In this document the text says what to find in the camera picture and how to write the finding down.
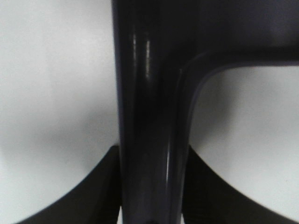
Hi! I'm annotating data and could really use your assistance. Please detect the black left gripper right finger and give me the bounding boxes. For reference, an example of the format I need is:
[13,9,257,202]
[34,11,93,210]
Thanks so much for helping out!
[182,145,295,224]

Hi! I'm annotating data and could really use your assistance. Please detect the purple plastic dustpan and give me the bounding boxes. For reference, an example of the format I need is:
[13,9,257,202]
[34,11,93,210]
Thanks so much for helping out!
[112,0,299,224]

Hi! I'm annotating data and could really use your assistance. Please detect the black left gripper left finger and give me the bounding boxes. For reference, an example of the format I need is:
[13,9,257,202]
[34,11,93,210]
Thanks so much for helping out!
[22,146,121,224]

